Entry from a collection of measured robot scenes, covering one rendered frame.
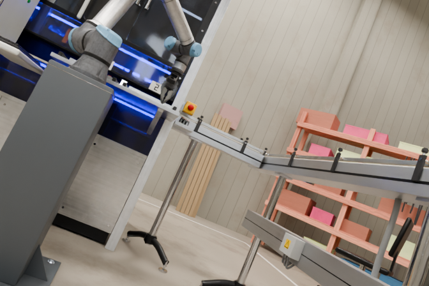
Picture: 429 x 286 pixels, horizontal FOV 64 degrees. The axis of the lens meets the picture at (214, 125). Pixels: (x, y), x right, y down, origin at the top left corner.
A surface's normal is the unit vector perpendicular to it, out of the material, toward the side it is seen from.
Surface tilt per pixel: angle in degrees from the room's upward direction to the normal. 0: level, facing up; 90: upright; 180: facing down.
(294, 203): 90
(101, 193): 90
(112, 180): 90
